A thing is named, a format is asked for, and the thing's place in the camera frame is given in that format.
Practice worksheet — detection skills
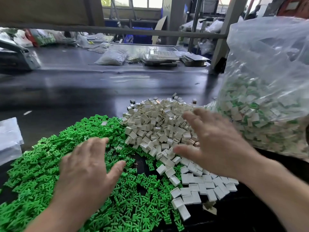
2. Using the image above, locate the person's left hand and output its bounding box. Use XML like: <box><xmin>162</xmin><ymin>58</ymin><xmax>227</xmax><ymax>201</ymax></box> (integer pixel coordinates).
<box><xmin>51</xmin><ymin>138</ymin><xmax>127</xmax><ymax>221</ymax></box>

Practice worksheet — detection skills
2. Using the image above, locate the person's right hand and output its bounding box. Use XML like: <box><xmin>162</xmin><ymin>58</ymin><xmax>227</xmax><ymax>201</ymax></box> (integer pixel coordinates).
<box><xmin>173</xmin><ymin>108</ymin><xmax>262</xmax><ymax>181</ymax></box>

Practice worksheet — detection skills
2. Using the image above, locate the pile of green plastic clips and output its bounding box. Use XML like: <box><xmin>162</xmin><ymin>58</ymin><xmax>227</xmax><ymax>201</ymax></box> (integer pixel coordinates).
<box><xmin>0</xmin><ymin>114</ymin><xmax>186</xmax><ymax>232</ymax></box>

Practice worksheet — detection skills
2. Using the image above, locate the clear plastic bag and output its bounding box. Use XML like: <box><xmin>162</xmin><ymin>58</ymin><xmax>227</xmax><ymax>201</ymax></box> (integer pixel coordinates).
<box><xmin>208</xmin><ymin>17</ymin><xmax>309</xmax><ymax>160</ymax></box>

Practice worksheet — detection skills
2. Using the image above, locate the pile of white plastic caps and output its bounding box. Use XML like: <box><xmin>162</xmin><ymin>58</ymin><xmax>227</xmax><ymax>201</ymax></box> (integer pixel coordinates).
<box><xmin>121</xmin><ymin>94</ymin><xmax>239</xmax><ymax>221</ymax></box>

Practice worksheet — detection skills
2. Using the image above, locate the person's left forearm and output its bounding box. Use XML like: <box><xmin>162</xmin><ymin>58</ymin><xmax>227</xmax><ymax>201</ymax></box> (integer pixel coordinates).
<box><xmin>24</xmin><ymin>205</ymin><xmax>90</xmax><ymax>232</ymax></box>

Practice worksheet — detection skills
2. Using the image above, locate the small clear bag of parts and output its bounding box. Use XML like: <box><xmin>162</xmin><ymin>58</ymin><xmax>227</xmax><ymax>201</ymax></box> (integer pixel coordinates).
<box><xmin>95</xmin><ymin>48</ymin><xmax>127</xmax><ymax>66</ymax></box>

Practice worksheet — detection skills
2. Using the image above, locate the stack of clear flat bags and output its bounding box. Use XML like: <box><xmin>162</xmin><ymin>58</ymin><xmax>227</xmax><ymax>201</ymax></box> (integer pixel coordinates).
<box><xmin>0</xmin><ymin>117</ymin><xmax>24</xmax><ymax>166</ymax></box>

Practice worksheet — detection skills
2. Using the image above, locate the dark flat tray stack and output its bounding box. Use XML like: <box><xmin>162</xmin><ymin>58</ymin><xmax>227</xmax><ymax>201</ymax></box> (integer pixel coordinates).
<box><xmin>180</xmin><ymin>53</ymin><xmax>209</xmax><ymax>67</ymax></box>

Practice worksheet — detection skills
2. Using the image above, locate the blue crate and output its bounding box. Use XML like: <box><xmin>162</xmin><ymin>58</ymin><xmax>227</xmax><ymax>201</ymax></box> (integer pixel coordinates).
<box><xmin>123</xmin><ymin>26</ymin><xmax>154</xmax><ymax>45</ymax></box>

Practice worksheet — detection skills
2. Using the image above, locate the grey heat sealer machine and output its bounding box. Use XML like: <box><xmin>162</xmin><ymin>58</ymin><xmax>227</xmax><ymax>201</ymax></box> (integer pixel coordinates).
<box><xmin>0</xmin><ymin>38</ymin><xmax>42</xmax><ymax>71</ymax></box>

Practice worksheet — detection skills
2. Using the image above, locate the grey metal horizontal bar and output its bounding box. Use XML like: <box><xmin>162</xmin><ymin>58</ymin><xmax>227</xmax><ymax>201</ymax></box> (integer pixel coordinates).
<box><xmin>0</xmin><ymin>24</ymin><xmax>228</xmax><ymax>39</ymax></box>

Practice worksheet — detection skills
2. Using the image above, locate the grey metal slanted post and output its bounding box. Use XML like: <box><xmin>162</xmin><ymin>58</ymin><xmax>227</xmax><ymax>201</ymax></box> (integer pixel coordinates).
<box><xmin>209</xmin><ymin>0</ymin><xmax>249</xmax><ymax>73</ymax></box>

